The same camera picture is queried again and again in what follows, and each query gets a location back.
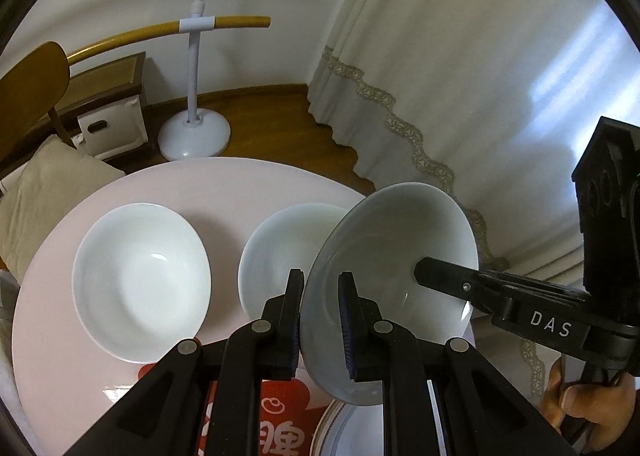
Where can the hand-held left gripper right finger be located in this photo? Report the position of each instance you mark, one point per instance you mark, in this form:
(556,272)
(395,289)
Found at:
(345,331)

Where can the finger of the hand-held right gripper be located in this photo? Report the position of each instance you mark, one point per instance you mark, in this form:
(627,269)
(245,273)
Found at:
(450,276)

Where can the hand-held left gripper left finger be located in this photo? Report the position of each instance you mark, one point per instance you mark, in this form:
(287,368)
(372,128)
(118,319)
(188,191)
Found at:
(292,336)

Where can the white bowl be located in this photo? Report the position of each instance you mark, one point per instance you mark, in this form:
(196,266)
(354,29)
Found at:
(390,236)
(280,256)
(140,276)

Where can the white plate with grey rim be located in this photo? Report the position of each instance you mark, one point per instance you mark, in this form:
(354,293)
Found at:
(350,436)

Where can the person's right hand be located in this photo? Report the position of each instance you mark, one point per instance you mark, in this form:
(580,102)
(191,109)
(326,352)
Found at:
(615,406)

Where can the round table pink cloth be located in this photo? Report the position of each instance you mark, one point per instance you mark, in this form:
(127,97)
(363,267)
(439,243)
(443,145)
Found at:
(225,186)

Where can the cream curtain with lace trim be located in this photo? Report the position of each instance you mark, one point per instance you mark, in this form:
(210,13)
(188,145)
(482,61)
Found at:
(450,61)

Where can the beige storage box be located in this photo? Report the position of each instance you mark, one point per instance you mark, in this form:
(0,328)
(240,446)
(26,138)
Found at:
(120,126)

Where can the beige seat cushion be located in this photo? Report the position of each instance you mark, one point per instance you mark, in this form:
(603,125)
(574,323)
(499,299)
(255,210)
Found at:
(45,196)

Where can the dark wooden cabinet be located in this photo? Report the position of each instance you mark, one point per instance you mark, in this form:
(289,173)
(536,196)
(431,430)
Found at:
(110,71)

